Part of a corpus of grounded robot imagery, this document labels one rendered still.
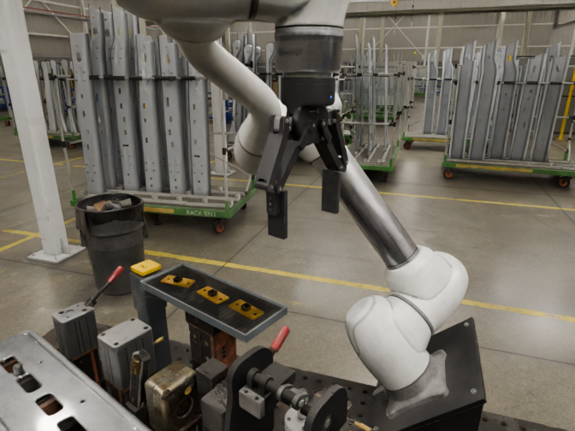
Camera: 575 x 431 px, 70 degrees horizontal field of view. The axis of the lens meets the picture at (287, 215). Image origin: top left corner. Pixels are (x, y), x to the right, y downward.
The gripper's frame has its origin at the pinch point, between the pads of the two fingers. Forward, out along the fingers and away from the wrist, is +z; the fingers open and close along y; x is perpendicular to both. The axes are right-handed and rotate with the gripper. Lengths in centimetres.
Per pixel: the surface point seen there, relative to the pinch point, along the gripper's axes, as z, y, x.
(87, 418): 46, 22, -38
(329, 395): 27.1, 3.7, 7.7
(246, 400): 31.4, 9.4, -5.1
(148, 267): 30, -8, -59
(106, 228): 88, -90, -241
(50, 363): 46, 19, -62
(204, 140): 53, -253, -319
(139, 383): 41, 13, -33
